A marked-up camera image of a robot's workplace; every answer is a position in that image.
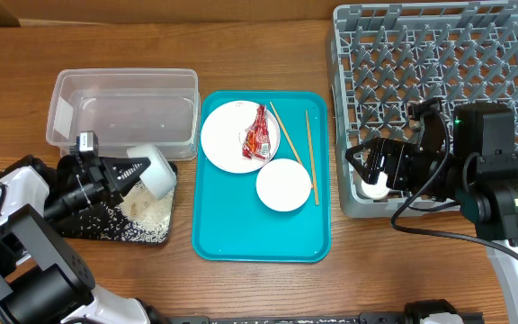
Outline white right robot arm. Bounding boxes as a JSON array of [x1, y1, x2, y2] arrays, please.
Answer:
[[345, 98, 518, 323]]

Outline black plastic tray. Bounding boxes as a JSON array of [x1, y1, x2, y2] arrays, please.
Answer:
[[44, 154, 174, 244]]

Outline grey dish rack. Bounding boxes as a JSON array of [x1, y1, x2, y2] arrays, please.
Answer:
[[327, 1, 518, 218]]

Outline clear plastic bin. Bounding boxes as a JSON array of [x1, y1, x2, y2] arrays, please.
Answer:
[[46, 67, 201, 161]]

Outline white cup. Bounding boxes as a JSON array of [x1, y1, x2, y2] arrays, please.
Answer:
[[360, 172, 390, 200]]

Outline wooden chopstick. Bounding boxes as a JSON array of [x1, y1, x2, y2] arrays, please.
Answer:
[[305, 110, 319, 206], [269, 101, 303, 166]]

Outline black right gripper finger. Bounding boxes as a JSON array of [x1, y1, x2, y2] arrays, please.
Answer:
[[350, 159, 370, 183], [345, 138, 379, 162]]

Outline red sauce packet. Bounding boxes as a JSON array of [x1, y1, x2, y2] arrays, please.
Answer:
[[242, 105, 271, 160]]

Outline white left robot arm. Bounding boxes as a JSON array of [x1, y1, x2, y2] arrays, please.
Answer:
[[0, 153, 158, 323]]

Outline pink white bowl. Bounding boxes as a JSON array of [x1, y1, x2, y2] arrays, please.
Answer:
[[255, 158, 312, 212]]

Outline grey white bowl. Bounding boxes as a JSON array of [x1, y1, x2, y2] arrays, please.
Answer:
[[127, 144, 177, 200]]

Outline teal serving tray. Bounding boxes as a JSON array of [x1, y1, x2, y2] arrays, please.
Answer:
[[192, 90, 332, 263]]

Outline large white plate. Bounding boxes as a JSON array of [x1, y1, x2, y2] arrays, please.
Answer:
[[201, 101, 281, 174]]

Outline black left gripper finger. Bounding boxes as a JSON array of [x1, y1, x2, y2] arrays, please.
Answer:
[[114, 177, 142, 196], [101, 157, 151, 189]]

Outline spilled rice grains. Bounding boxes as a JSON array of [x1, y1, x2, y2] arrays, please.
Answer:
[[57, 183, 174, 244]]

